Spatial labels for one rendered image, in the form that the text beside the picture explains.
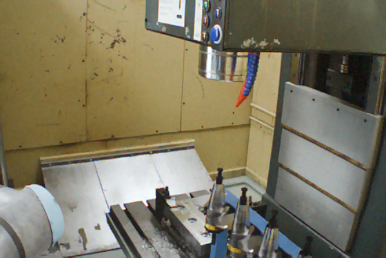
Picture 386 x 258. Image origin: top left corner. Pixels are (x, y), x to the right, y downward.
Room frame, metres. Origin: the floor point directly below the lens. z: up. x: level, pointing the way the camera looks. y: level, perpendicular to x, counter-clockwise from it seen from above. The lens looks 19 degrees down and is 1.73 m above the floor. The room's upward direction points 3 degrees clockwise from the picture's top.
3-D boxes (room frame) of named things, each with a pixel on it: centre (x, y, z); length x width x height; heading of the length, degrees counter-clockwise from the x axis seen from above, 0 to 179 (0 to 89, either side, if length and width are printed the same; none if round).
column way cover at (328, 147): (1.35, -0.48, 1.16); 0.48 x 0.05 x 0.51; 27
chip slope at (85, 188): (1.73, 0.23, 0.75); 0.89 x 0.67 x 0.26; 117
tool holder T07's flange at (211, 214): (0.89, -0.07, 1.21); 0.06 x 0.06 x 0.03
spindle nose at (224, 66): (1.15, -0.08, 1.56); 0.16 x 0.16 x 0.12
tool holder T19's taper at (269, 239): (0.70, -0.17, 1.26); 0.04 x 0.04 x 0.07
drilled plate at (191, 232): (1.24, -0.08, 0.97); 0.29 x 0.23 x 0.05; 27
